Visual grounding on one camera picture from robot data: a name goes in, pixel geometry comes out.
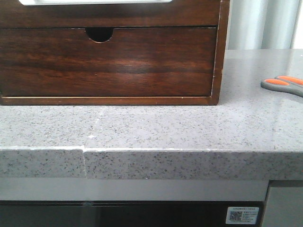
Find dark wooden drawer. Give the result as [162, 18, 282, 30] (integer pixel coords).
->
[0, 27, 216, 96]
[0, 0, 221, 28]

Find grey orange handled scissors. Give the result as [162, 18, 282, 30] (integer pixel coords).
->
[260, 76, 303, 97]

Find grey cabinet door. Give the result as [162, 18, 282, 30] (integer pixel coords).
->
[262, 180, 303, 227]

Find dark wooden drawer cabinet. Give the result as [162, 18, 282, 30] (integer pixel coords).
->
[0, 0, 230, 105]

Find white QR code sticker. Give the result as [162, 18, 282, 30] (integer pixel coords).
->
[225, 207, 259, 225]

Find black glass oven door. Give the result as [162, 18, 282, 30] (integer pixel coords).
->
[0, 201, 264, 227]

